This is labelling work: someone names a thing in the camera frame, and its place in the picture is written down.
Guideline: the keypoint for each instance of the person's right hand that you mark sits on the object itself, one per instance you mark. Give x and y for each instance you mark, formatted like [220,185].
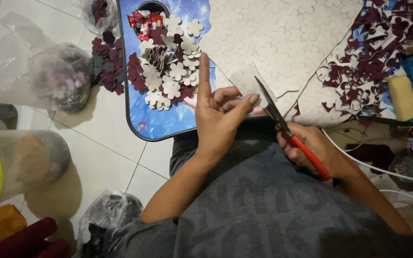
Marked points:
[316,150]

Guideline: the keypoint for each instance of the person's left hand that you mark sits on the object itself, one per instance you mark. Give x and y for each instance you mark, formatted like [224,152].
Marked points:
[215,122]

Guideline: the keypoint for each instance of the small white foam piece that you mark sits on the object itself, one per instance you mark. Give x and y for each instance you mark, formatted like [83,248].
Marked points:
[244,84]

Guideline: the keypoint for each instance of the blue printed low table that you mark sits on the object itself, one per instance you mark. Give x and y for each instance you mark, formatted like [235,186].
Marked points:
[163,122]

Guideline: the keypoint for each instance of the pile of cut foam flowers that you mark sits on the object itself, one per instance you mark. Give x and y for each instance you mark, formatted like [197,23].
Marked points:
[172,68]

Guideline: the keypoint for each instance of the person's grey shirt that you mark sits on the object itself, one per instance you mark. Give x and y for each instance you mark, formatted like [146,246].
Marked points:
[264,215]

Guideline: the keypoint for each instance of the dark round pan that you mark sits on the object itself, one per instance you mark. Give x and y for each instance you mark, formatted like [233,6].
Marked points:
[411,166]

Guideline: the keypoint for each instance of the yellow sponge block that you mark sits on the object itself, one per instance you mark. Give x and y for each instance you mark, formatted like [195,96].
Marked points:
[403,98]

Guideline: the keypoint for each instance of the pile of maroon foam scraps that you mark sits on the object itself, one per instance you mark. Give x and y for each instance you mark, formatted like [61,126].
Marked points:
[371,61]

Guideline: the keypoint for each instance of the large white foam sheet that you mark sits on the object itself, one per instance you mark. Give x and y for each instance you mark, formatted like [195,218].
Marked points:
[281,36]

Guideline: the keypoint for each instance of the bunch of red candy wrappers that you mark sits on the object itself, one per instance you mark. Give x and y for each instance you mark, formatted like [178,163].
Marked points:
[143,23]

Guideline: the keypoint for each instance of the heap of maroon foam flowers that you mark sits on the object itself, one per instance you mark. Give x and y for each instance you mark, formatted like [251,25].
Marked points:
[108,64]

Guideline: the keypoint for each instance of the black bowl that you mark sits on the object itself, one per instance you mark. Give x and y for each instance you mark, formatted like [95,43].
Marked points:
[152,5]

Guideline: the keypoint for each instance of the clear bag with dark contents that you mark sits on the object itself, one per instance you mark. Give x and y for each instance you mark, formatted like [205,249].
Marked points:
[109,218]

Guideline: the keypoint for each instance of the clear bag with maroon pieces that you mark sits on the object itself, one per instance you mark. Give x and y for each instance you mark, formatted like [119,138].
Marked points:
[97,12]

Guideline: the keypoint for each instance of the clear plastic bag with flowers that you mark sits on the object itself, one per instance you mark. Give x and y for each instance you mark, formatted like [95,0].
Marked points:
[59,79]

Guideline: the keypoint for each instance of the clear jar with green lid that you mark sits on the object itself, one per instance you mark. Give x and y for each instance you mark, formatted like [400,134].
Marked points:
[23,165]

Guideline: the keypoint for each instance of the maroon foam roll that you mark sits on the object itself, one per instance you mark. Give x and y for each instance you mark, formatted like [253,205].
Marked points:
[23,240]

